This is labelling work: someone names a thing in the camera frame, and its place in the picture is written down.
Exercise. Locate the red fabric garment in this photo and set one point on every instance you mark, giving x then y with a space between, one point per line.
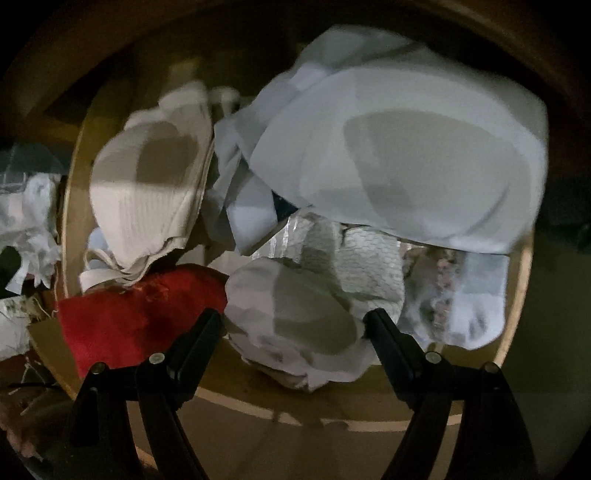
123 327

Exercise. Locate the pale blue padded bra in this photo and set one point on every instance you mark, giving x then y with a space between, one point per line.
371 128

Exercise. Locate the white honeycomb pattern cloth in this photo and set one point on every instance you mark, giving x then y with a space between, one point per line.
362 265

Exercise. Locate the light blue folded cloth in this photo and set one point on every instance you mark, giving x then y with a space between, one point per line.
98 254

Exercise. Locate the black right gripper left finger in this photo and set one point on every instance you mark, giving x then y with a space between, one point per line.
138 405

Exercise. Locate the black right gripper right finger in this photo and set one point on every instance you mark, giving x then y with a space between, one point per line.
493 440

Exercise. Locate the white ribbed knit underwear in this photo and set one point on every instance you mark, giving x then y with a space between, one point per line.
147 183

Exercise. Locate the floral light blue underwear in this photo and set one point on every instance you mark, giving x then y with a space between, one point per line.
453 297

